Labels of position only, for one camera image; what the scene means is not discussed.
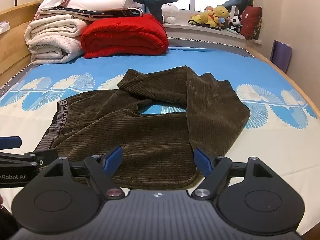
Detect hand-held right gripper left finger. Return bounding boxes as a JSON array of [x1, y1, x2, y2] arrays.
[[44, 146, 125, 200]]

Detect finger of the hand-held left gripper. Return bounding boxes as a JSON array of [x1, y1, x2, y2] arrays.
[[0, 136, 23, 151], [0, 148, 59, 172]]

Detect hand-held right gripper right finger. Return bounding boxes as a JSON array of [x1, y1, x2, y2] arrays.
[[191, 147, 272, 201]]

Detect brown corduroy pants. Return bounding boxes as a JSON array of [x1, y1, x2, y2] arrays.
[[35, 65, 251, 190]]

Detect blue white patterned bed sheet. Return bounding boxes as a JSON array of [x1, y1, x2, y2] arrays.
[[0, 45, 320, 233]]

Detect white fluffy folded blanket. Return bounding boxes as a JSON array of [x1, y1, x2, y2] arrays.
[[25, 14, 94, 65]]

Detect red folded blanket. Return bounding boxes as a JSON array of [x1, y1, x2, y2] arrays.
[[80, 14, 170, 59]]

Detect window sill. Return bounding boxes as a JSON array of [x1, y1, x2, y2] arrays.
[[162, 21, 262, 50]]

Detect purple board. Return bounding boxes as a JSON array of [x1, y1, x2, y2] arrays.
[[270, 40, 293, 74]]

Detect panda plush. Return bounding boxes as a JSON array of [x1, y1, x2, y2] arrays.
[[229, 15, 243, 33]]

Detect navy star patterned quilt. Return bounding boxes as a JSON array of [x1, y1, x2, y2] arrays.
[[37, 6, 145, 22]]

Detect red patterned cushion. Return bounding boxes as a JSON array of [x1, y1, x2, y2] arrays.
[[239, 6, 263, 41]]

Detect yellow bear plush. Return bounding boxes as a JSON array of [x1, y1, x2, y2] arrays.
[[191, 5, 231, 28]]

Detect white seal plush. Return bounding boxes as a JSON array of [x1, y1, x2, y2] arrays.
[[161, 3, 180, 24]]

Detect white folded pillow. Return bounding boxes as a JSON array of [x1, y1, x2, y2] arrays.
[[64, 0, 143, 11]]

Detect wooden bed frame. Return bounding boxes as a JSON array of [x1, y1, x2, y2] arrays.
[[0, 0, 320, 120]]

